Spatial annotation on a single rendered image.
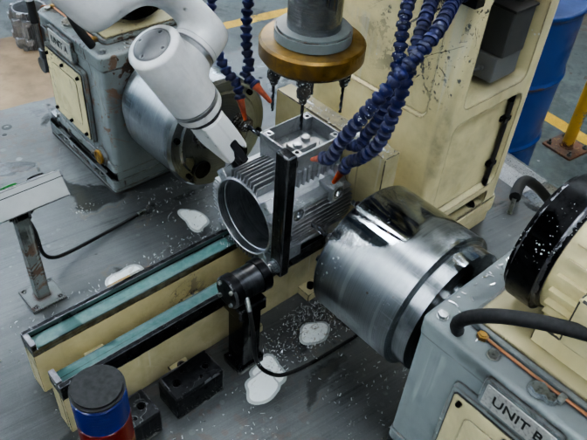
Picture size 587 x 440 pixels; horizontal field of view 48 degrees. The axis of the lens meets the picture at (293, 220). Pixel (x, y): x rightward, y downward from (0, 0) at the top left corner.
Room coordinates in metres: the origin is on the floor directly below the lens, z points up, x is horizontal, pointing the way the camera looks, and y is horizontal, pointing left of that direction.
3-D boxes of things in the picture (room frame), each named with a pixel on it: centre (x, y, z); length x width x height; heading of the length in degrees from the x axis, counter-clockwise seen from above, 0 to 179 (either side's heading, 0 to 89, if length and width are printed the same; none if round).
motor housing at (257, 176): (0.99, 0.03, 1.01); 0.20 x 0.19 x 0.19; 135
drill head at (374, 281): (0.75, -0.21, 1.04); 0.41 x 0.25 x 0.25; 45
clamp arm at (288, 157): (0.80, 0.02, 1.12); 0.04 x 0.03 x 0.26; 135
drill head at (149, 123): (1.24, 0.27, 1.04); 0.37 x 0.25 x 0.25; 45
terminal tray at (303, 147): (1.02, 0.00, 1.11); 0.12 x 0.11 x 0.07; 135
